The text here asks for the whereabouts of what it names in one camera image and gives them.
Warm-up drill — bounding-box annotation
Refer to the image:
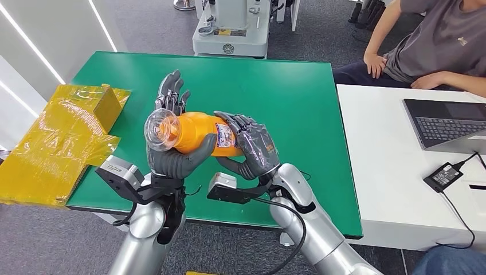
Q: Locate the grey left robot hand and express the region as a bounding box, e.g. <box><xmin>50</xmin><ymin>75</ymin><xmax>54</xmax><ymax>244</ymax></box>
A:
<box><xmin>146</xmin><ymin>69</ymin><xmax>218</xmax><ymax>180</ymax></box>

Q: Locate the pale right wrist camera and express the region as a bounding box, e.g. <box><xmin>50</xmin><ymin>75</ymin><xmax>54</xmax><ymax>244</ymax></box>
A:
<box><xmin>206</xmin><ymin>171</ymin><xmax>266</xmax><ymax>206</ymax></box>

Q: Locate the person's right hand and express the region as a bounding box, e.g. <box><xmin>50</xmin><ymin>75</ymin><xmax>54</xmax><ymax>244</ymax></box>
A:
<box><xmin>363</xmin><ymin>53</ymin><xmax>387</xmax><ymax>79</ymax></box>

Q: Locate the white table leg bracket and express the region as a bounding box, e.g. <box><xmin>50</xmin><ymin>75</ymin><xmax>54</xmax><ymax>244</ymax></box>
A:
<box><xmin>279</xmin><ymin>232</ymin><xmax>296</xmax><ymax>248</ymax></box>

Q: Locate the black power adapter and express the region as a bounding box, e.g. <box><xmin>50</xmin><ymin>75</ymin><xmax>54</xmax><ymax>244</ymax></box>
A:
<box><xmin>423</xmin><ymin>162</ymin><xmax>465</xmax><ymax>194</ymax></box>

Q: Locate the dark grey laptop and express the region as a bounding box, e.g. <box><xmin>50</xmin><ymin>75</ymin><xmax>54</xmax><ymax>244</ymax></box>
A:
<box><xmin>403</xmin><ymin>99</ymin><xmax>486</xmax><ymax>155</ymax></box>

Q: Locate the yellow tape-wrapped cardboard box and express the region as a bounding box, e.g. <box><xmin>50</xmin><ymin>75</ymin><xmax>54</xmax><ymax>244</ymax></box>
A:
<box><xmin>0</xmin><ymin>84</ymin><xmax>132</xmax><ymax>207</ymax></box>

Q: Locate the person's leg in jeans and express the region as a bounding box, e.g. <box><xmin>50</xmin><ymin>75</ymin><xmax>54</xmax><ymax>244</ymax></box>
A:
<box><xmin>411</xmin><ymin>246</ymin><xmax>486</xmax><ymax>275</ymax></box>

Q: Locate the person's left hand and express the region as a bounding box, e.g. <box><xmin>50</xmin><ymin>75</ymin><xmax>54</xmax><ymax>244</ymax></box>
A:
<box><xmin>410</xmin><ymin>72</ymin><xmax>446</xmax><ymax>91</ymax></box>

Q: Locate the person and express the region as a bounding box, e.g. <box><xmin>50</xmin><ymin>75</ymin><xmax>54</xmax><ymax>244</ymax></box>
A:
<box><xmin>333</xmin><ymin>0</ymin><xmax>486</xmax><ymax>97</ymax></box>

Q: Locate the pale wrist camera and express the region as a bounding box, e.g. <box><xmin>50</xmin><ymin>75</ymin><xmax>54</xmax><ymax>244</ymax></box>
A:
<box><xmin>206</xmin><ymin>171</ymin><xmax>266</xmax><ymax>206</ymax></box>
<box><xmin>95</xmin><ymin>155</ymin><xmax>144</xmax><ymax>204</ymax></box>

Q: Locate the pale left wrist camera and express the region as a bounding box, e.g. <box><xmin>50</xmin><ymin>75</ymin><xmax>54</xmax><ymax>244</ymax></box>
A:
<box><xmin>95</xmin><ymin>155</ymin><xmax>144</xmax><ymax>204</ymax></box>

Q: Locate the orange plastic bottle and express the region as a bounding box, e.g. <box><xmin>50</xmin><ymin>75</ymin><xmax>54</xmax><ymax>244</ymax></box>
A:
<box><xmin>143</xmin><ymin>108</ymin><xmax>244</xmax><ymax>158</ymax></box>

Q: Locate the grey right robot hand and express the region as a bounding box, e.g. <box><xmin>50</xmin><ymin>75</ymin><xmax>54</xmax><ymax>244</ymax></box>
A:
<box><xmin>213</xmin><ymin>111</ymin><xmax>281</xmax><ymax>181</ymax></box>

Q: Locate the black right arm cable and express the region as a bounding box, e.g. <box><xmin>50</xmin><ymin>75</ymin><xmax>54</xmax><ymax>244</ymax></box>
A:
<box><xmin>253</xmin><ymin>197</ymin><xmax>308</xmax><ymax>275</ymax></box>

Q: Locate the person's hand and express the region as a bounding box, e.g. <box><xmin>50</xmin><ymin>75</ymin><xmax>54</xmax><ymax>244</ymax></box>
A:
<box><xmin>410</xmin><ymin>72</ymin><xmax>446</xmax><ymax>91</ymax></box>
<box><xmin>363</xmin><ymin>53</ymin><xmax>387</xmax><ymax>79</ymax></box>

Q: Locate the black adapter cable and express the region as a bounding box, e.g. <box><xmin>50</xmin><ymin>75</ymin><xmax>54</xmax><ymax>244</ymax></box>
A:
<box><xmin>436</xmin><ymin>151</ymin><xmax>486</xmax><ymax>250</ymax></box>

